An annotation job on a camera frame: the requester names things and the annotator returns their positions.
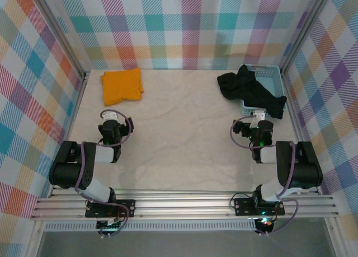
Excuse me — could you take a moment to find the orange t-shirt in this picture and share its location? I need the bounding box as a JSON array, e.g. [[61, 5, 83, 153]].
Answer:
[[100, 67, 145, 106]]

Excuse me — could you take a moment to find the black t-shirt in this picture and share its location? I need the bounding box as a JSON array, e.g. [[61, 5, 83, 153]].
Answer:
[[216, 64, 288, 120]]

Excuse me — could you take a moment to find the light blue plastic basket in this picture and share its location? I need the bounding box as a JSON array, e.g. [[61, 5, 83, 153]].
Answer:
[[240, 65, 288, 119]]

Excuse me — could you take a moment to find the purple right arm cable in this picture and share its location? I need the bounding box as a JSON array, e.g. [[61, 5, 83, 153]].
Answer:
[[229, 115, 300, 237]]

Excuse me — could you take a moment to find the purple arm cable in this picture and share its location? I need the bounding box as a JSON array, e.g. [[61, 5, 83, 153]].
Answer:
[[229, 115, 300, 237], [74, 108, 134, 238]]

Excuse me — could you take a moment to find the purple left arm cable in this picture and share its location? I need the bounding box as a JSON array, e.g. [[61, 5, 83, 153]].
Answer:
[[74, 108, 134, 238]]

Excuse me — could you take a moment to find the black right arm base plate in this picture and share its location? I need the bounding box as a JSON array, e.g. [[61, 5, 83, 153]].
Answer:
[[234, 197, 286, 216]]

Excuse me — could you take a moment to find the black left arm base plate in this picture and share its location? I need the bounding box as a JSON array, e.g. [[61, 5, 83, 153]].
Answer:
[[85, 198, 136, 218]]

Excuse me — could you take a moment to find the aluminium mounting rail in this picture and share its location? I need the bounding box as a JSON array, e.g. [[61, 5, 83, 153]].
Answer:
[[30, 187, 339, 221]]

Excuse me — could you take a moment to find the aluminium frame post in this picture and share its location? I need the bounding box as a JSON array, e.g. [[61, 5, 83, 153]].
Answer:
[[279, 0, 336, 76], [29, 0, 92, 82]]

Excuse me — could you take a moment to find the white slotted cable duct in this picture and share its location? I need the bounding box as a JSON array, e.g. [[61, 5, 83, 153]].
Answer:
[[44, 222, 257, 232]]

